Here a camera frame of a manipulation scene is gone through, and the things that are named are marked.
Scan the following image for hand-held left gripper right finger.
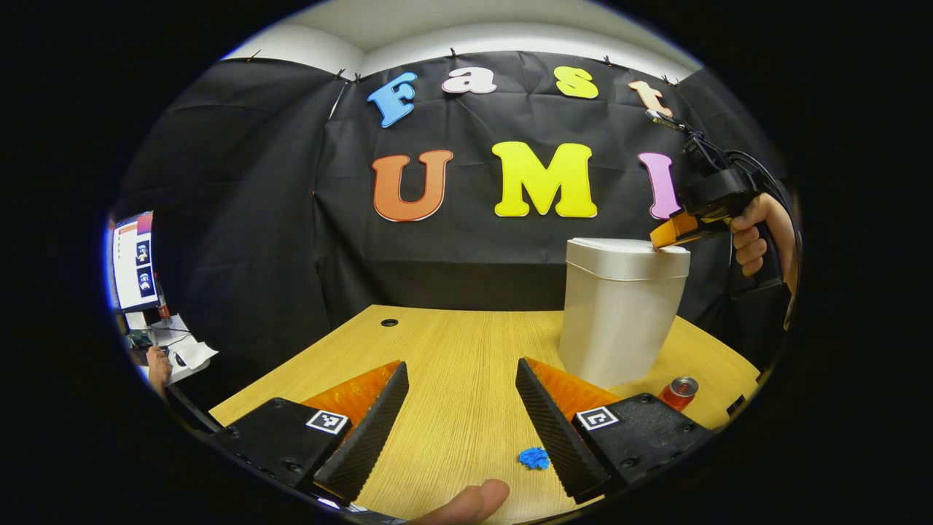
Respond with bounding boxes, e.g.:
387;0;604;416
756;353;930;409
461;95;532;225
515;357;715;505

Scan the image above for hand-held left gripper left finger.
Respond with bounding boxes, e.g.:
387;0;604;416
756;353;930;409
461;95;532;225
210;361;410;506

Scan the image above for white desktop garbage bin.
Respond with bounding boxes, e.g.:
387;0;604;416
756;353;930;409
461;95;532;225
558;238;692;389

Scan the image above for red pop can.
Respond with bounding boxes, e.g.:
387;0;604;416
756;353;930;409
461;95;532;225
658;376;700;413

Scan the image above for wooden desktop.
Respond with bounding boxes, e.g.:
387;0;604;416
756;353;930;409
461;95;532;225
210;305;761;524

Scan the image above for white papers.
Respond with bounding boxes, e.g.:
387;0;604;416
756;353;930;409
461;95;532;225
124;310;219;384

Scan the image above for black backdrop cloth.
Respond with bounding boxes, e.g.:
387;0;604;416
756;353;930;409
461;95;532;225
109;50;803;409

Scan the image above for computer monitor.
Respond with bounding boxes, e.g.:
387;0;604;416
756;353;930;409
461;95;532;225
109;211;160;313

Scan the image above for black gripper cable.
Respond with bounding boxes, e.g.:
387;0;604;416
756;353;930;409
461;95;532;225
725;149;800;252

